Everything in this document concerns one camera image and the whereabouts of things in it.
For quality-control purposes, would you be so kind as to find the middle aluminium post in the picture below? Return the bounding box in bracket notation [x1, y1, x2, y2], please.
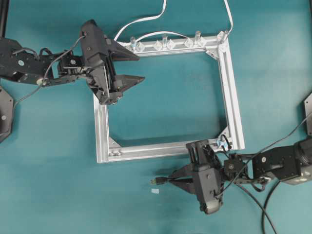
[162, 34, 168, 49]

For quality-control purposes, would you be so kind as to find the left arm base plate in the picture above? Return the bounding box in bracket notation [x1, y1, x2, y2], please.
[0, 86, 14, 142]

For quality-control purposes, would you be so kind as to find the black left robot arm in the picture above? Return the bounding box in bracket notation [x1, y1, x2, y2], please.
[0, 19, 145, 105]

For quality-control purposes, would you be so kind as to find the far aluminium post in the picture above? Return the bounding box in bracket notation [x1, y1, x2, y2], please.
[194, 31, 201, 45]

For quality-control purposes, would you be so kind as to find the near aluminium post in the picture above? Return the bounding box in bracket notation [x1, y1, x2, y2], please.
[130, 37, 137, 51]

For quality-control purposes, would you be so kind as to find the aluminium extrusion frame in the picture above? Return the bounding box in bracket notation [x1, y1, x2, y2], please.
[94, 31, 245, 163]

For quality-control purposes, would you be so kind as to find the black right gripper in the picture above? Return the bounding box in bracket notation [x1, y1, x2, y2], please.
[168, 140, 222, 215]

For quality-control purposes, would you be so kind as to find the black USB cable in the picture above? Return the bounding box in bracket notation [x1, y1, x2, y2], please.
[149, 177, 312, 234]

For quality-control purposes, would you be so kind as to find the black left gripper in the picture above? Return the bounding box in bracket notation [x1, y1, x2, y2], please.
[81, 19, 145, 105]

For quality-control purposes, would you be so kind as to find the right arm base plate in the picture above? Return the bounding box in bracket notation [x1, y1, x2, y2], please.
[304, 93, 312, 137]

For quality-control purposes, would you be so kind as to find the white flat ribbon cable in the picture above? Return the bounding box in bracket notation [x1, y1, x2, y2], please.
[114, 0, 234, 43]

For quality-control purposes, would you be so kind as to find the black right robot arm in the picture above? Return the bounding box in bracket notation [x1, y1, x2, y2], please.
[165, 138, 312, 215]

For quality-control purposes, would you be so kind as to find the small white label scrap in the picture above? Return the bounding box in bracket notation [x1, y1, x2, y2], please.
[151, 189, 159, 194]

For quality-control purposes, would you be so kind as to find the black vertical rail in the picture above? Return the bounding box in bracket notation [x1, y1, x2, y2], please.
[0, 0, 10, 38]

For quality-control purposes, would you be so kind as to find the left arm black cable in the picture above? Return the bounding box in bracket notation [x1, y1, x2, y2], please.
[12, 34, 87, 108]

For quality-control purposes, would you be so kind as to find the black zip tie loop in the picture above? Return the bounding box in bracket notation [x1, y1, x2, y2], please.
[217, 134, 232, 153]

